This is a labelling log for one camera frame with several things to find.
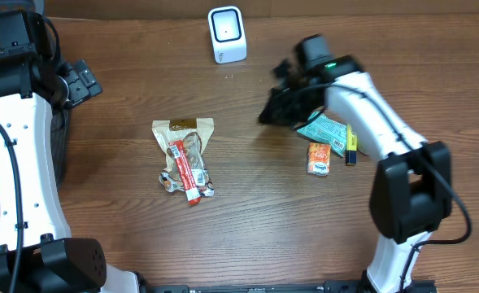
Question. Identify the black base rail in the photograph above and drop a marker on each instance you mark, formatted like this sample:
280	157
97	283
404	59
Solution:
255	289

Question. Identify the beige snack pouch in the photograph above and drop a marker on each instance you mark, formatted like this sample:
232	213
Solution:
195	134

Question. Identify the teal plastic packet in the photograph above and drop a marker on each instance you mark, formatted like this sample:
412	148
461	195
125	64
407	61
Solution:
325	130

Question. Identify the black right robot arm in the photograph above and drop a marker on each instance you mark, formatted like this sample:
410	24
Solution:
410	193

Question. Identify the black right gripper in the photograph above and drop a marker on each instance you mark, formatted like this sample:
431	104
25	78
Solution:
285	104

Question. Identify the orange small snack box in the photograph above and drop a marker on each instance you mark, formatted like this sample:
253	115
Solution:
318	159

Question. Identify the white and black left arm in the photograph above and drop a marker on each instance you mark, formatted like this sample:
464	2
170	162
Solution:
37	250

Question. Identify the white barcode scanner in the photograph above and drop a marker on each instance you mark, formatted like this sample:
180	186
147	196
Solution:
227	33

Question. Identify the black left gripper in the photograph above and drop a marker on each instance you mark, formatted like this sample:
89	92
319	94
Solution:
84	80

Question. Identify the red snack stick packet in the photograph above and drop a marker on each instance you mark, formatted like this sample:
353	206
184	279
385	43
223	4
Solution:
179	154

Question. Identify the yellow highlighter pen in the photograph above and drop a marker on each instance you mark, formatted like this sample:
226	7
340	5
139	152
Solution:
351	146

